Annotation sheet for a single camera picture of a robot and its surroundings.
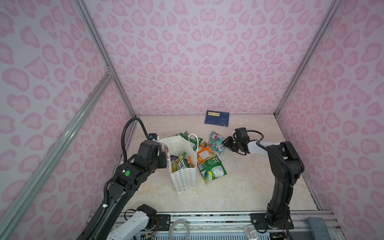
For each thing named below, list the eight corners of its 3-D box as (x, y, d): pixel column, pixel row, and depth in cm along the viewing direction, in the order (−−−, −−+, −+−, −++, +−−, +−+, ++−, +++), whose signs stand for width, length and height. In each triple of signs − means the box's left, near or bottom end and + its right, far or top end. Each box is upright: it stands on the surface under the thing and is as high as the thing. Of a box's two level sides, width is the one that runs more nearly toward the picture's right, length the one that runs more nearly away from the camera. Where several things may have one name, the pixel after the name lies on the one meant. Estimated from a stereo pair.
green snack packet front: (205, 183, 88) (205, 181, 85) (197, 165, 95) (197, 163, 92) (226, 174, 91) (227, 172, 89) (217, 157, 99) (217, 155, 96)
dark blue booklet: (204, 123, 118) (204, 121, 116) (206, 111, 127) (207, 109, 125) (228, 126, 116) (228, 125, 114) (229, 114, 124) (229, 112, 123)
